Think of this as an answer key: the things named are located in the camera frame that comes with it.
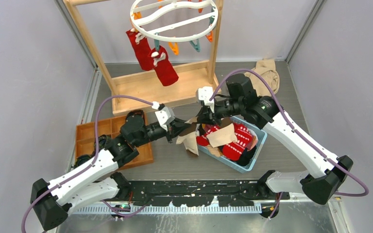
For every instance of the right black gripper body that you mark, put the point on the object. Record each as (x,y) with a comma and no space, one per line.
(221,111)

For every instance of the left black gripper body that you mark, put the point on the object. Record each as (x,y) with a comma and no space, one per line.
(170,127)

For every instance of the beige brown striped sock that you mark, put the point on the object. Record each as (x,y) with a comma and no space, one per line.
(187,137)

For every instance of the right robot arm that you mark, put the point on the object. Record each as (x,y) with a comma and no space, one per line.
(325,171)

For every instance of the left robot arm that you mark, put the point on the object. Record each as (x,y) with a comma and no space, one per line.
(53,201)

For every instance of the wooden hanger stand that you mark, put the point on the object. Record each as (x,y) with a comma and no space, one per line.
(136,91)

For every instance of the white round clip hanger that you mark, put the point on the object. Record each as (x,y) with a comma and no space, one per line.
(175,20)

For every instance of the beige sock in basket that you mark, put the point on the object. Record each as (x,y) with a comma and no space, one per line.
(222,136)

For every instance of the red white patterned sock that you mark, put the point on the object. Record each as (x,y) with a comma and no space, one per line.
(232,151)

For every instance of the blue plastic basket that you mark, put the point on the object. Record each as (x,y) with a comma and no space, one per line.
(247,161)

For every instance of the teal clothes peg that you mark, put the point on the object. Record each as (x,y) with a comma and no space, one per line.
(156,45)
(196,45)

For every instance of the orange clothes peg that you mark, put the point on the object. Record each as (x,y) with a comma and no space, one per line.
(174,47)

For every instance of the beige cloth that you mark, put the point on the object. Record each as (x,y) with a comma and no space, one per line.
(267,70)

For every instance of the wooden compartment tray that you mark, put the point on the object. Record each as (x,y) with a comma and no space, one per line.
(85,142)

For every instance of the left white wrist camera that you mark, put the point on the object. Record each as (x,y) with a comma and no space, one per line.
(165,117)

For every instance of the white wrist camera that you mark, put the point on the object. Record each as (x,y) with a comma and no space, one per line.
(203,95)
(165,117)

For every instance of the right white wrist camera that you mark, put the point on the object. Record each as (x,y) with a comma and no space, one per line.
(203,95)

